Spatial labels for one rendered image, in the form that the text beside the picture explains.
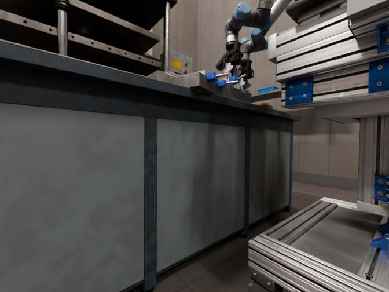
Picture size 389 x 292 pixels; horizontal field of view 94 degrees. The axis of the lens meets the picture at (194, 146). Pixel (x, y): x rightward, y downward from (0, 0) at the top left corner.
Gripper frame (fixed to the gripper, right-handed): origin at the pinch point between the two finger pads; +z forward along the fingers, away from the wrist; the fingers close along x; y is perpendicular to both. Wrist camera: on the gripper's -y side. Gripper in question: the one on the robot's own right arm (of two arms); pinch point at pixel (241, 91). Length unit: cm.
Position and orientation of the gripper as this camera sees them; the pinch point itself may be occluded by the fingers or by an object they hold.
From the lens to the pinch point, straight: 140.4
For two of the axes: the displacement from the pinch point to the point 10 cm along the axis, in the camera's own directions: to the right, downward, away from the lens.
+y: 6.5, 0.2, -7.6
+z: -0.1, 10.0, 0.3
